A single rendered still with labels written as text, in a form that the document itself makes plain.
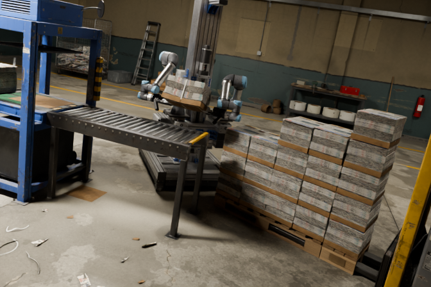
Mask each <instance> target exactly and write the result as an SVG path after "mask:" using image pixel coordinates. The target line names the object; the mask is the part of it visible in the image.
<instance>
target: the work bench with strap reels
mask: <svg viewBox="0 0 431 287"><path fill-rule="evenodd" d="M294 84H296V83H292V84H291V92H290V96H289V101H288V105H287V111H286V114H285V119H286V118H287V116H289V113H290V112H293V113H299V114H302V115H308V116H311V117H317V118H321V119H327V120H332V121H336V122H342V123H346V124H351V125H353V128H354V123H355V119H356V116H357V114H356V113H354V112H350V111H344V110H341V111H340V110H337V109H334V108H327V107H324V108H323V112H322V113H321V112H320V110H321V106H318V105H315V104H308V106H307V110H306V109H305V107H306V103H304V102H301V101H293V100H292V98H293V95H294V89H300V90H306V91H309V92H313V90H314V92H316V93H320V94H326V95H333V96H337V97H343V98H347V99H353V100H358V101H360V102H359V107H358V110H357V111H359V110H363V108H364V104H365V101H366V100H367V98H366V97H360V95H359V92H360V89H359V88H354V87H350V86H342V85H341V89H340V91H338V90H335V91H329V90H326V89H324V88H321V87H317V89H316V88H315V89H313V88H311V87H312V86H310V85H300V84H298V85H294ZM361 104H362V106H361ZM360 107H361V108H360ZM339 112H340V114H339Z"/></svg>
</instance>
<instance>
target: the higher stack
mask: <svg viewBox="0 0 431 287"><path fill-rule="evenodd" d="M406 119H407V117H404V116H401V115H397V114H393V113H388V112H385V111H380V110H374V109H366V110H365V109H363V110H359V111H358V112H357V116H356V119H355V123H354V128H353V131H352V133H355V134H358V135H362V136H366V137H369V138H373V139H376V140H380V141H383V142H387V143H391V142H394V141H395V140H398V139H400V137H401V134H402V131H403V127H404V125H405V122H406ZM397 148H398V144H396V145H394V146H393V147H391V148H389V149H387V148H385V147H380V146H377V145H373V144H370V143H366V142H362V141H359V140H355V139H350V142H349V145H348V151H347V152H346V153H347V155H346V159H345V161H347V162H350V163H353V164H356V165H359V166H361V167H365V168H369V169H371V170H375V171H377V172H381V173H382V172H383V171H385V170H386V169H388V168H389V167H390V166H392V165H393V163H394V160H395V155H396V150H397ZM389 172H390V171H388V173H386V174H385V175H384V176H382V177H381V178H379V177H375V176H372V175H369V174H366V173H363V172H360V171H358V170H354V169H352V168H348V167H345V166H343V167H342V171H341V173H342V174H341V178H340V181H339V184H338V188H340V189H343V190H346V191H348V192H351V193H354V194H356V195H359V196H361V197H364V198H367V199H369V200H372V201H373V202H374V200H375V199H376V198H377V197H378V196H379V195H380V194H381V193H383V192H384V190H385V184H386V183H387V182H388V178H389ZM382 199H383V196H381V198H379V200H378V201H377V202H376V203H375V204H374V205H373V206H370V205H368V204H365V203H363V202H360V201H357V200H355V199H352V198H350V197H347V196H345V195H342V194H339V193H336V196H335V200H334V205H333V209H332V212H331V214H333V215H336V216H338V217H341V218H343V219H345V220H348V221H350V222H353V223H354V224H357V225H360V226H362V227H365V228H366V227H367V226H368V225H369V224H370V223H371V222H372V221H373V220H374V219H375V218H376V217H377V216H378V214H379V211H380V207H381V203H382ZM375 223H376V221H375V222H374V223H373V225H372V226H371V227H370V228H369V229H368V230H367V231H366V232H365V233H363V232H361V231H359V230H356V229H354V228H352V227H349V226H347V225H344V224H342V223H340V222H338V221H335V220H333V219H330V222H329V225H328V229H327V232H326V234H325V239H326V240H328V241H331V242H333V243H335V244H337V245H340V246H341V247H344V248H345V249H348V250H350V251H352V252H354V253H356V254H359V253H360V252H361V251H362V249H363V248H364V247H365V246H366V244H367V243H368V242H369V241H370V239H371V237H372V235H373V231H374V229H375ZM369 245H370V244H369ZM369 245H368V246H367V247H366V248H365V250H364V251H363V252H362V254H361V255H360V256H359V257H358V259H356V258H353V257H351V256H349V255H347V254H345V253H343V252H341V251H339V250H337V249H335V248H333V247H331V246H328V245H326V244H323V246H322V249H321V254H320V257H319V258H320V259H322V260H323V261H326V262H327V263H329V264H331V265H333V266H335V267H337V268H340V269H341V270H344V271H345V272H347V273H349V274H351V275H353V274H354V271H355V267H356V264H357V262H360V263H362V260H363V257H364V253H365V251H368V249H369Z"/></svg>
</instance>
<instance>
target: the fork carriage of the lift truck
mask: <svg viewBox="0 0 431 287"><path fill-rule="evenodd" d="M400 233H401V229H400V231H399V232H398V234H397V235H396V237H395V238H394V240H393V241H392V242H391V244H390V246H389V247H388V248H387V250H386V251H385V253H384V256H383V259H382V263H381V265H380V270H379V272H378V276H377V278H376V283H375V286H374V287H384V281H385V277H386V274H387V271H388V268H389V264H390V262H391V258H392V256H394V252H395V249H396V246H397V243H398V239H399V236H400Z"/></svg>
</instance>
